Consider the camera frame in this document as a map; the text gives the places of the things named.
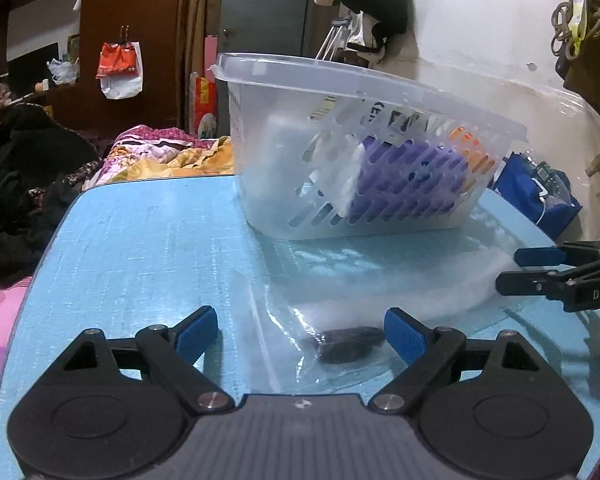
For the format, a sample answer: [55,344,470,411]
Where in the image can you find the pink striped bedsheet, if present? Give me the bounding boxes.
[0,275,33,441]

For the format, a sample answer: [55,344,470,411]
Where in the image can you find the orange white plastic bag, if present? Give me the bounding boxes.
[96,40,143,100]

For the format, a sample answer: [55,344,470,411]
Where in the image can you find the wooden boards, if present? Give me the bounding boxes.
[177,0,226,136]

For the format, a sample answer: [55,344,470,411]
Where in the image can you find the brown wooden wardrobe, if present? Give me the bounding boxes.
[0,0,188,133]

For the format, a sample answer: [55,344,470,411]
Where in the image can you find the metal crutches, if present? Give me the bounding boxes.
[316,17,353,61]

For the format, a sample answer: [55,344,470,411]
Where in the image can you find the black hanging garment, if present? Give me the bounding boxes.
[340,0,410,63]

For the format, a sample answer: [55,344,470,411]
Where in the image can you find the white plastic lattice basket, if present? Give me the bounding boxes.
[214,52,528,241]

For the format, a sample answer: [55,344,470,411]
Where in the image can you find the black clothes pile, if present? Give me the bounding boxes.
[0,103,103,291]

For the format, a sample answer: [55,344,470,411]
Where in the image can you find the clear plastic bottle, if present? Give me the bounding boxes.
[525,157,571,206]

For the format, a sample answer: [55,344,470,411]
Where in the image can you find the floral blanket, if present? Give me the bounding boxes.
[82,125,236,193]

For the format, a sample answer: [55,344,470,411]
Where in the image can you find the red packet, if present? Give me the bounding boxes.
[190,72,218,138]

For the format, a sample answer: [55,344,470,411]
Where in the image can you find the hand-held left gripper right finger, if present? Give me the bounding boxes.
[367,307,536,413]

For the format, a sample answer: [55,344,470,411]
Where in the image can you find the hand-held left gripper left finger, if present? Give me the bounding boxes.
[62,305,236,413]

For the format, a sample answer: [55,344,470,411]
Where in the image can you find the white cylindrical jar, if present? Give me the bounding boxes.
[265,112,321,186]

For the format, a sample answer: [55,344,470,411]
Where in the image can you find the cream rope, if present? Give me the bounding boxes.
[552,0,600,58]

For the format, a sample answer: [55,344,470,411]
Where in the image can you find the white lavender ribbed cloth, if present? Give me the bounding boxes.
[307,142,366,211]

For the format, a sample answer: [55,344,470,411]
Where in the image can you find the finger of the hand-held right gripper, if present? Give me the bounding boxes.
[514,241,600,267]
[496,269,568,298]

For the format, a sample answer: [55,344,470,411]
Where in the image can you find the purple tissue pack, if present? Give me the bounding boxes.
[347,135,468,223]

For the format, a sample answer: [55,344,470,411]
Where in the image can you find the clear bag with dark item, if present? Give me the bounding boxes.
[250,245,516,391]

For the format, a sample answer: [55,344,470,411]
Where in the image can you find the grey door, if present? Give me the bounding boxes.
[220,0,313,58]

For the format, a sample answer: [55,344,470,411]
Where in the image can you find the long toothpaste box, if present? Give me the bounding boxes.
[307,95,496,181]

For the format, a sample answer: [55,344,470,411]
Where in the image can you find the black monitor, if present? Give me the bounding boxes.
[7,42,61,93]

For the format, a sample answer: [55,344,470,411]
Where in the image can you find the blue shopping bag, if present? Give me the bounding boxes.
[492,152,583,241]

